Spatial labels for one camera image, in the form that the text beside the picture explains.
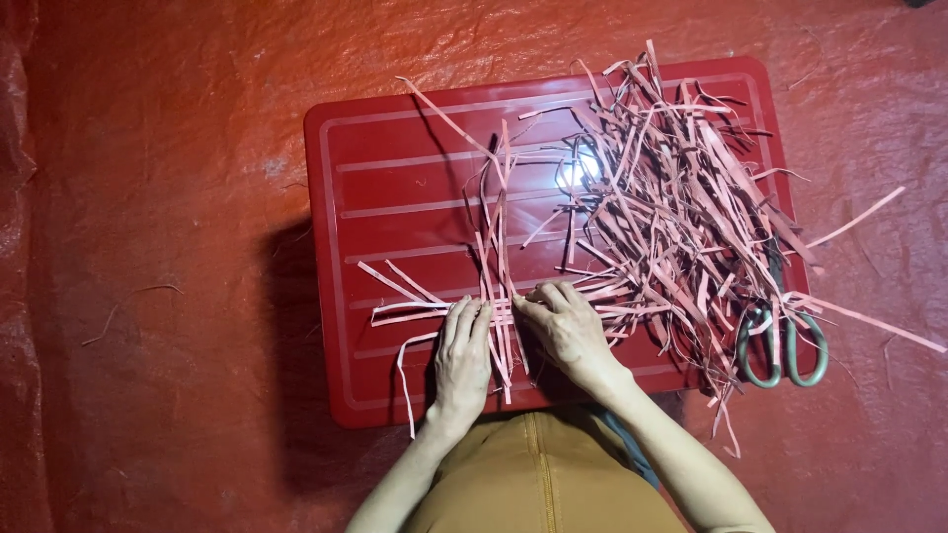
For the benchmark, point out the woven pink paper strip mat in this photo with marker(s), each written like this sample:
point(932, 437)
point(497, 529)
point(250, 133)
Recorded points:
point(498, 222)

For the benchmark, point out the person's grey blue garment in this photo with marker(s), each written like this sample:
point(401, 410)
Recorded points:
point(637, 451)

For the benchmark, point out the person's right fingers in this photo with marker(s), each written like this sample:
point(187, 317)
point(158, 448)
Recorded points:
point(544, 300)

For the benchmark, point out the thin stray paper sliver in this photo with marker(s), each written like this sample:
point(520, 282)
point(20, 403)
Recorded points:
point(118, 307)
point(813, 55)

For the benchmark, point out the red plastic floor sheet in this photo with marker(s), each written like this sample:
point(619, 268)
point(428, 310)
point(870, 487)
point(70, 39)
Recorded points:
point(148, 185)

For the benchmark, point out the person's tan zippered garment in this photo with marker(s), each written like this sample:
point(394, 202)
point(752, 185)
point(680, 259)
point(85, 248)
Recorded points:
point(533, 481)

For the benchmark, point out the person's left fingers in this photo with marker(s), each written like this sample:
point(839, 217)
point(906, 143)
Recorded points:
point(463, 320)

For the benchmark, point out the red plastic crate lid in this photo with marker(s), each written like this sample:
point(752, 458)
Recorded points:
point(385, 185)

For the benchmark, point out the pile of pink paper strips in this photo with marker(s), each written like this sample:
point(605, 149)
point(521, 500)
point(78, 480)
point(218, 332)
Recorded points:
point(681, 192)

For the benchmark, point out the person's right hand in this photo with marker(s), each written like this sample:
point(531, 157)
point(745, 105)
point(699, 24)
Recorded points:
point(574, 337)

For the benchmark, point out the person's left hand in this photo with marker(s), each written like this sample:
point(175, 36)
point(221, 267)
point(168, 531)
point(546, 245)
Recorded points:
point(461, 370)

